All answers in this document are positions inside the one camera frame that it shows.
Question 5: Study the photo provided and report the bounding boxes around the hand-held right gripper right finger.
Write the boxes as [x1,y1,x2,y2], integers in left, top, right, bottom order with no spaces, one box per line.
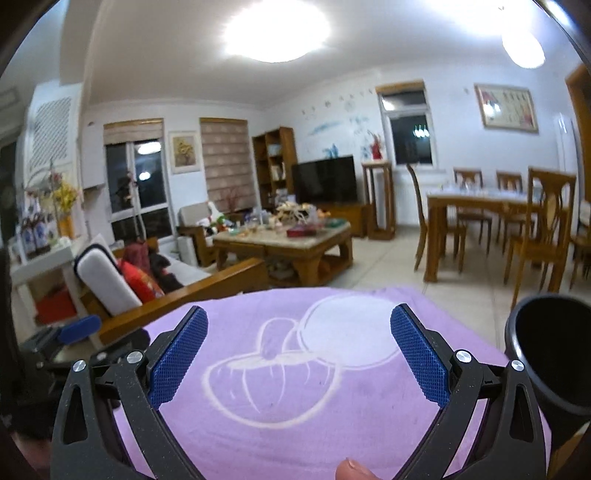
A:
[389,303,549,480]

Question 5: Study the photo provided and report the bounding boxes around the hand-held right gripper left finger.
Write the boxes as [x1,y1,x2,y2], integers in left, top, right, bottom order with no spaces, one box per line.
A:
[48,305,209,480]

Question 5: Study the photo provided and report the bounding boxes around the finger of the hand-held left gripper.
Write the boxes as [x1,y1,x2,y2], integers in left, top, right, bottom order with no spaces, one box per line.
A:
[58,315,102,345]
[91,329,151,370]

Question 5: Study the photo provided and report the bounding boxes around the black trash bin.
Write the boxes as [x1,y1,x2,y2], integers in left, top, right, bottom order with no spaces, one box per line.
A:
[503,295,591,450]

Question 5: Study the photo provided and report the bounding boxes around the person's right hand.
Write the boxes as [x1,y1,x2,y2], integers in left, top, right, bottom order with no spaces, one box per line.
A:
[335,458,377,480]

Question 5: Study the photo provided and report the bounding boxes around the red storage box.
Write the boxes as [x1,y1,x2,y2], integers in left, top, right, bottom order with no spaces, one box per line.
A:
[36,288,77,324]

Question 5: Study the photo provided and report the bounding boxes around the white cushion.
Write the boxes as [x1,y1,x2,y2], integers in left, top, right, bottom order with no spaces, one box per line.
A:
[75,244,143,317]

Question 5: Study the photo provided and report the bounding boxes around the red cushion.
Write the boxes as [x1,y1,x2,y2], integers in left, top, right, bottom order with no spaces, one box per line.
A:
[120,261,165,303]

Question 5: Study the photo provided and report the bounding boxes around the white shelf unit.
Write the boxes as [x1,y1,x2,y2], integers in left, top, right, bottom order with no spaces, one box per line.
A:
[9,240,107,347]

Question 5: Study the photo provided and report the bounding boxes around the dark clothing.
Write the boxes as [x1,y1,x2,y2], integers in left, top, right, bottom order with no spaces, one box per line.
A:
[122,240,185,291]

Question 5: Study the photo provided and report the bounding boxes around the wooden sofa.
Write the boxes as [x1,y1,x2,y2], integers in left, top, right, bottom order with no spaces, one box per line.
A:
[74,235,271,344]

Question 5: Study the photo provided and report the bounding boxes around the dark glass bottles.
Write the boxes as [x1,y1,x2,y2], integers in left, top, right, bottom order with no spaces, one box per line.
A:
[21,215,51,257]

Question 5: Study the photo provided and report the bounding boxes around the yellow flowers in vase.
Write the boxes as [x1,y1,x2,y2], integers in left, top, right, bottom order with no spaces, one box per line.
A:
[51,180,79,238]

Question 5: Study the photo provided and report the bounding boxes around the wooden armchair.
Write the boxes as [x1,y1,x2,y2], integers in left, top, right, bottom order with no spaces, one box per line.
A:
[178,200,222,267]

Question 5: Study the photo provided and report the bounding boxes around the purple printed blanket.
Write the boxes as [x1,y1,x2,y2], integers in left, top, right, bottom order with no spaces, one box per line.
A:
[111,286,552,480]

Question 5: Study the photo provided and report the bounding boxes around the wooden coffee table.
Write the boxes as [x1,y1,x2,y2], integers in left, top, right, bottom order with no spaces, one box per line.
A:
[212,222,354,287]

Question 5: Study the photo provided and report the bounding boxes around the wooden television cabinet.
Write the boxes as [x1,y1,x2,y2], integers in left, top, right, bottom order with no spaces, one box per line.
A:
[318,203,370,238]

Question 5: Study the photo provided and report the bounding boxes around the wooden dining chair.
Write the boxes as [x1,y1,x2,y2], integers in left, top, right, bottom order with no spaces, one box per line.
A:
[503,167,578,310]
[453,167,494,243]
[570,231,591,291]
[496,170,536,252]
[406,163,467,272]

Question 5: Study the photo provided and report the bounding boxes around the large window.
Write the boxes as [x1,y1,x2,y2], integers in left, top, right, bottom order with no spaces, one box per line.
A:
[104,119,174,241]

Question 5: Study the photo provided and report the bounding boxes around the wooden dining table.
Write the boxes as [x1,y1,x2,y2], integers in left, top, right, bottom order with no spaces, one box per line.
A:
[424,190,573,283]

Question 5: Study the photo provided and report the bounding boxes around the tall wooden plant stand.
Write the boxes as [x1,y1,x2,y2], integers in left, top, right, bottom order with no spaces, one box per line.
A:
[361,161,397,241]

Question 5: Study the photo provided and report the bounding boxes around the white lattice panel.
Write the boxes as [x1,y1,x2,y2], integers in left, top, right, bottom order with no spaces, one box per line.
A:
[28,97,75,176]

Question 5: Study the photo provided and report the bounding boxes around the framed yellow flower painting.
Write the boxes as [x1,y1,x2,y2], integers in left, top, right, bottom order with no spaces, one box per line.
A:
[168,131,202,175]

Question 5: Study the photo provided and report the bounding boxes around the black television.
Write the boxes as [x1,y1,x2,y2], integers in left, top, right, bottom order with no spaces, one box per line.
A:
[292,155,358,205]

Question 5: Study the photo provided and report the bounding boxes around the beige roller blind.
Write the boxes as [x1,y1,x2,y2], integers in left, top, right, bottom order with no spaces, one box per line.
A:
[199,117,257,208]

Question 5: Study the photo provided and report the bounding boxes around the wooden bookshelf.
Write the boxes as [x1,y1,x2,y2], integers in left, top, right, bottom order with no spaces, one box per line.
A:
[252,127,298,208]

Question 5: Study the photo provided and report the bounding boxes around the small window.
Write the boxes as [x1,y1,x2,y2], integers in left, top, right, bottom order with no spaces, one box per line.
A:
[376,80,437,169]

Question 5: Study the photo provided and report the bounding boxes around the white standing air conditioner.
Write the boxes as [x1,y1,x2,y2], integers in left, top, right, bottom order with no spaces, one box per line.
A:
[554,113,580,204]

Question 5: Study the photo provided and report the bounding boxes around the framed floral picture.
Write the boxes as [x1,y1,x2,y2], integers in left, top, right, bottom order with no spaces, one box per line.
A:
[475,83,540,134]

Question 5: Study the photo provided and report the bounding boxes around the small ceiling lamp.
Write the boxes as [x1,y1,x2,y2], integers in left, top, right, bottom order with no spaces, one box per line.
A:
[502,21,546,70]

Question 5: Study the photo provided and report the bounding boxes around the large round ceiling lamp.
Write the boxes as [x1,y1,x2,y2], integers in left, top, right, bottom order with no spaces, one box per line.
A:
[224,0,332,63]

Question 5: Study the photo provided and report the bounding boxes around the blue wall decals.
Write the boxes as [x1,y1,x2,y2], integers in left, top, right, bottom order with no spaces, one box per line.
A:
[300,90,377,160]

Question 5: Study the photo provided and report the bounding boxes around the wooden door frame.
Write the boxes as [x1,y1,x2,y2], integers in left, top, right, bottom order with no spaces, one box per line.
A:
[566,65,591,185]

